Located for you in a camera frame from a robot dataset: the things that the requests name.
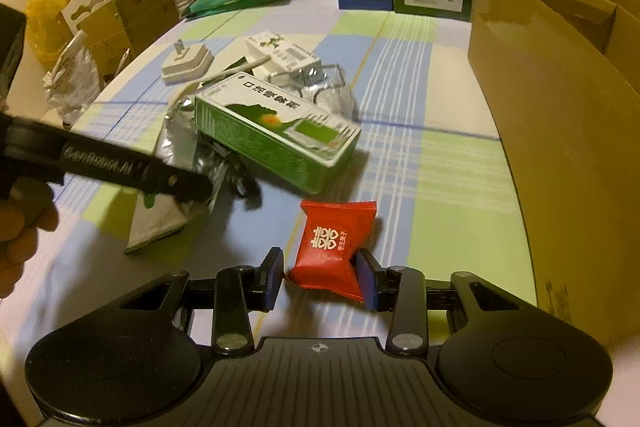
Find green white medicine box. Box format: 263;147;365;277
194;72;361;194

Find white slim medicine box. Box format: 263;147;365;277
245;31;321;79

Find side cardboard boxes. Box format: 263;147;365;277
61;0;193;81

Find crumpled silver bag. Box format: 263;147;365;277
43;30;104;128

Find left hand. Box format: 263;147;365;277
1;179;60;298

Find brown cardboard box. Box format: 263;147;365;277
469;0;639;347

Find silver foil pouch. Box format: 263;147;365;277
125;95;262;255

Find white plastic spoon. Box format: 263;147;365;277
200;56;271;83

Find clear plastic blister pack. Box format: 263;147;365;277
284;64;356;119

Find yellow plastic bag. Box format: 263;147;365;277
25;0;73;72

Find red candy packet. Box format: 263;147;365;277
288;199;378;303

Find white power adapter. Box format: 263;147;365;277
160;39;214;86

